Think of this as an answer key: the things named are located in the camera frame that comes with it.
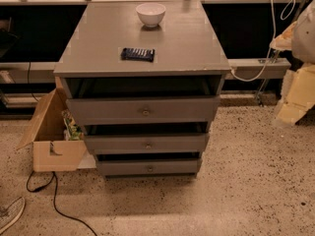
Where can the grey top drawer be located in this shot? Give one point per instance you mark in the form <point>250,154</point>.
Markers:
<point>112,111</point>

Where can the grey drawer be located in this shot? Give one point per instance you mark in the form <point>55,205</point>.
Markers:
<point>112,111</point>
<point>149,167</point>
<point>146,143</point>

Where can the grey middle drawer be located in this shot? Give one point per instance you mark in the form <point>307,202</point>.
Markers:
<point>146,143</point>

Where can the grey drawer cabinet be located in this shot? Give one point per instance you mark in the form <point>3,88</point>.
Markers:
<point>189,62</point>

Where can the grey bottom drawer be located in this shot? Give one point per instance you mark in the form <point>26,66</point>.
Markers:
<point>149,167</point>

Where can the dark blue snack packet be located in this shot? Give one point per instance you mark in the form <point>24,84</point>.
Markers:
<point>138,54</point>

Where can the open cardboard box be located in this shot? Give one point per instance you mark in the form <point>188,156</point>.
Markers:
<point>45,132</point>

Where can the white ceramic bowl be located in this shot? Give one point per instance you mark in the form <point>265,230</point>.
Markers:
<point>150,14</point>

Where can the metal stand pole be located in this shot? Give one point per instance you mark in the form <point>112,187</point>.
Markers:
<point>273,59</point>

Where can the white shoe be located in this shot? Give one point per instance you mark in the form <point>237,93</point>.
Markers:
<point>11,213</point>

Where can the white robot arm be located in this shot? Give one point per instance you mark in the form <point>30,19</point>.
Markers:
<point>298,91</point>

